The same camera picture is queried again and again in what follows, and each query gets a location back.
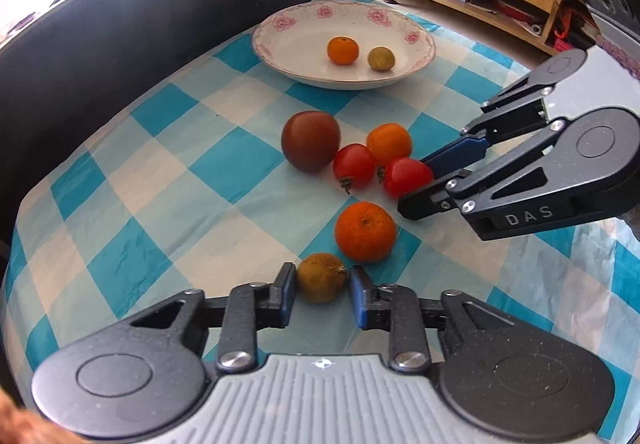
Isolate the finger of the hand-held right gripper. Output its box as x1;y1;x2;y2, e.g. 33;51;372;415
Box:
398;120;567;225
420;69;556;179

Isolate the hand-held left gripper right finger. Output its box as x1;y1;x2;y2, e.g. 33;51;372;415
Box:
348;266;531;373

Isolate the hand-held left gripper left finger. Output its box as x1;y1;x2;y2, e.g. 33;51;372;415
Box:
120;262;299;373

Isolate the brown kiwi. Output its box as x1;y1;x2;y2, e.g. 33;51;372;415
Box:
296;252;348;304

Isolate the oval red cherry tomato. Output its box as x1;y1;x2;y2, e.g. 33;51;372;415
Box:
377;157;435;201

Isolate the large tangerine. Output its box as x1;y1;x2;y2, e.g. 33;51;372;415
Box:
334;202;398;264

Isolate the small orange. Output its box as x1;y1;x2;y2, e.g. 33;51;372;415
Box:
366;123;414;167
327;37;360;67

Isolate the round red cherry tomato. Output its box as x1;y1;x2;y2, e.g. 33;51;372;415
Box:
333;144;377;195

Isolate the dark red tomato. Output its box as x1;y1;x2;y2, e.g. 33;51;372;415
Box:
281;111;342;174

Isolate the white floral plate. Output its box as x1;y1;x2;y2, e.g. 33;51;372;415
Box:
251;1;437;91

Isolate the small green-yellow round fruit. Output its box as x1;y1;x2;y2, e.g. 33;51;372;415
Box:
367;47;396;72

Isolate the blue white checked tablecloth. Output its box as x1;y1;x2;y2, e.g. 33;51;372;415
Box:
0;0;640;444

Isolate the brown fuzzy cloth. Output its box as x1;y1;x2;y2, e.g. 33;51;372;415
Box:
0;394;66;444

